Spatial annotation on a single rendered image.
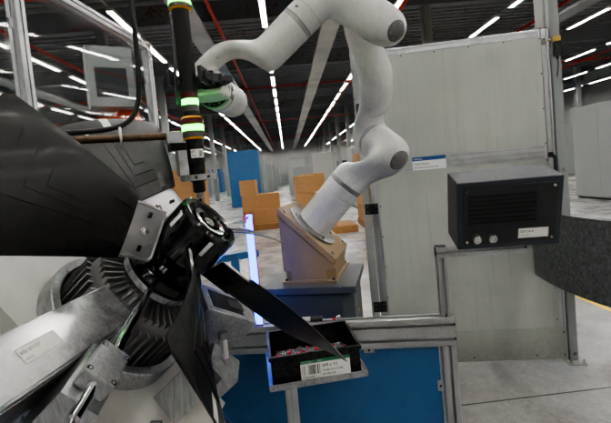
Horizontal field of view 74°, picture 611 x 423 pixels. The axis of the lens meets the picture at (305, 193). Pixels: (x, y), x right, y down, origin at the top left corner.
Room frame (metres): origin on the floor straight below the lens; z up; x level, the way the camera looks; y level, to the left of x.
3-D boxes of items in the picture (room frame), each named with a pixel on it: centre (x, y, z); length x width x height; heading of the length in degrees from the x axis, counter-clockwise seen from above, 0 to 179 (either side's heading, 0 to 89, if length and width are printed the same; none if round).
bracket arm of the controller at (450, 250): (1.11, -0.46, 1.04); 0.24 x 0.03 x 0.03; 83
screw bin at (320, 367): (1.00, 0.02, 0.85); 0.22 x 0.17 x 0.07; 97
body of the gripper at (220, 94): (0.94, 0.20, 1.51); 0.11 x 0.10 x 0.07; 173
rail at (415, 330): (1.17, 0.07, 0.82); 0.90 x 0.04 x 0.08; 83
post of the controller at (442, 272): (1.12, -0.36, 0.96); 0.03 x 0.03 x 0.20; 83
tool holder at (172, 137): (0.82, 0.22, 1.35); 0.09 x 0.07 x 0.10; 118
